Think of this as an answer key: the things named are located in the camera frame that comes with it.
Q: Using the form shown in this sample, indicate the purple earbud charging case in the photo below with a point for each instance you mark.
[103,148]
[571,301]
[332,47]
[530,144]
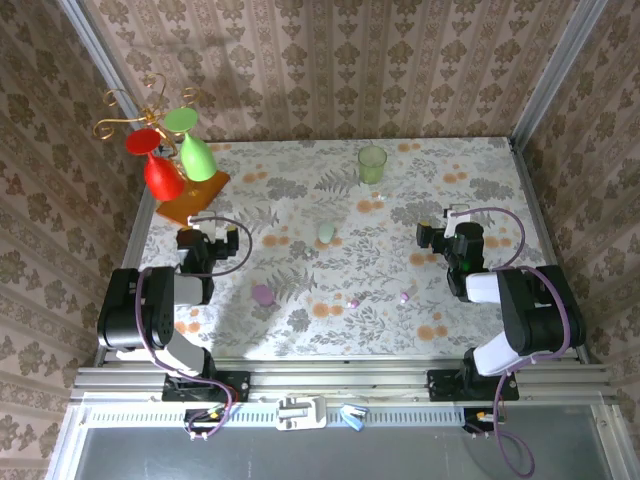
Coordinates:
[262,294]

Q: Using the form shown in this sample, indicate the mint green earbud charging case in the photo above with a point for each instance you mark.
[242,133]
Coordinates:
[326,231]

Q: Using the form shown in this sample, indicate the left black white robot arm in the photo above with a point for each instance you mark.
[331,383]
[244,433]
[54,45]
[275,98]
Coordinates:
[125,310]

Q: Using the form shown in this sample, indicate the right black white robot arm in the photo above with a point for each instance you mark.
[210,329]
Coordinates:
[530,310]

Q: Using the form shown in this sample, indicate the orange rack base board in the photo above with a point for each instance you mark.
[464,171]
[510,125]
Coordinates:
[200,197]

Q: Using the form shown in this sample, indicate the green translucent plastic tumbler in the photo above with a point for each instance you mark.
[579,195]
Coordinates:
[372,170]

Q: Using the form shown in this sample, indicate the green plastic wine glass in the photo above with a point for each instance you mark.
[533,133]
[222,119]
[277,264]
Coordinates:
[197,160]

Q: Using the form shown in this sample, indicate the red plastic wine glass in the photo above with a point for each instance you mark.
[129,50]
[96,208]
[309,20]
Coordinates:
[162,180]

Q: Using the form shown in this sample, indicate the floral patterned tablecloth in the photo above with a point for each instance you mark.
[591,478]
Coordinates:
[325,165]

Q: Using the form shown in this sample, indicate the blue plastic clip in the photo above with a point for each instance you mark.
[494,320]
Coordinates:
[352,420]

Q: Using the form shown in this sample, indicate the grey metal panel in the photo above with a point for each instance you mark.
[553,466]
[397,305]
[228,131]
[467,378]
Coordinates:
[350,455]

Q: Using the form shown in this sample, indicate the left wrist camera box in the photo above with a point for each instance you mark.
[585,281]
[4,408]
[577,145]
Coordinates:
[205,222]

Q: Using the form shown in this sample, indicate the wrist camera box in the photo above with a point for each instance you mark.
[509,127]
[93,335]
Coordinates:
[456,216]
[205,222]

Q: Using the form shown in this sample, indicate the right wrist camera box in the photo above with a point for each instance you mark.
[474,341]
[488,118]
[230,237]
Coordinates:
[456,216]

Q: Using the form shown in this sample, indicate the aluminium side rail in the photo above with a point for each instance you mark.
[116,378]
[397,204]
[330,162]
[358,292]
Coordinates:
[131,250]
[536,200]

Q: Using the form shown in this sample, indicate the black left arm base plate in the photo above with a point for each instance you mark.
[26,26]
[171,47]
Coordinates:
[235,385]

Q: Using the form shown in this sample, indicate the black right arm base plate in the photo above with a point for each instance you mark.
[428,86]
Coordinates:
[442,385]

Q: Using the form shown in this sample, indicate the aluminium table edge rail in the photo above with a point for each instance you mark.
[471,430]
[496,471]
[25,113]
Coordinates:
[325,380]

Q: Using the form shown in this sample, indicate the white plastic rail mount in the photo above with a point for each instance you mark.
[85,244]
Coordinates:
[315,412]

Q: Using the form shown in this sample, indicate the aluminium corner post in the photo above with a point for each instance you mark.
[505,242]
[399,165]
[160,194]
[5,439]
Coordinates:
[94,50]
[565,50]

